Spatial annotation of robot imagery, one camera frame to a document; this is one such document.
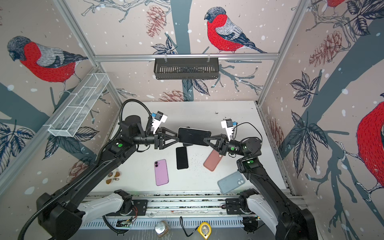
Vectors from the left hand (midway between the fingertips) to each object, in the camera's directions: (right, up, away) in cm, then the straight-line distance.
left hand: (176, 139), depth 62 cm
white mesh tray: (-55, +12, +12) cm, 57 cm away
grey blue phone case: (+28, -28, +20) cm, 44 cm away
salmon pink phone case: (+19, -18, +28) cm, 38 cm away
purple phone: (-12, -24, +24) cm, 36 cm away
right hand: (+12, -2, +1) cm, 12 cm away
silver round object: (-5, -36, -3) cm, 36 cm away
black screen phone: (-1, -16, +29) cm, 33 cm away
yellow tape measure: (+12, -41, +4) cm, 43 cm away
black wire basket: (+1, +45, +44) cm, 63 cm away
